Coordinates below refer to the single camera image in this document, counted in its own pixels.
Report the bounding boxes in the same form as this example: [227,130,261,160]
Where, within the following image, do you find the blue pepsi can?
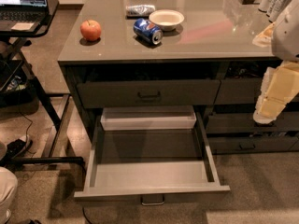
[133,18,163,45]

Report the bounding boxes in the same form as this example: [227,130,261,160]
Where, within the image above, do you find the white bowl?
[149,9,184,32]

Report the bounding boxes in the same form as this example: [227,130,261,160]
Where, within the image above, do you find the open laptop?
[0,0,49,34]

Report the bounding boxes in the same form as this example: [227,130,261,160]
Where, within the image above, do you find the grey drawer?
[77,79,220,108]
[206,112,299,133]
[208,136,298,154]
[214,78,262,105]
[74,116,230,206]

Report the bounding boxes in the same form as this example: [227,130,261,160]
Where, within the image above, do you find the person leg beige trousers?
[0,141,19,224]

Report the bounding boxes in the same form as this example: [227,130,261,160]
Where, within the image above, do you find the black laptop stand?
[1,0,85,167]

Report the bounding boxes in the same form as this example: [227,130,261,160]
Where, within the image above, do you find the black sneaker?
[6,134,32,159]

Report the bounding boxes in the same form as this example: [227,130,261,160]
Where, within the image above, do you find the silver foil snack bag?
[126,4,156,17]

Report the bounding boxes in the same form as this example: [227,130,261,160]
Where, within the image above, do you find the grey counter cabinet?
[57,0,299,161]

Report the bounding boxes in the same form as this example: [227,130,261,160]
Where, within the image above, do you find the black cable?
[15,93,36,156]

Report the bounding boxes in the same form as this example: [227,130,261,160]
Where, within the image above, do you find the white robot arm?
[252,0,299,124]

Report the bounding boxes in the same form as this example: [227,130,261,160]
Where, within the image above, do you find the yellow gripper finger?
[266,61,299,103]
[257,98,285,119]

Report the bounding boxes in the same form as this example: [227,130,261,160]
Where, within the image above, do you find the red apple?
[80,20,102,42]

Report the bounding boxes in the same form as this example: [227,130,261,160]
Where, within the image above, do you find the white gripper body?
[253,67,275,124]

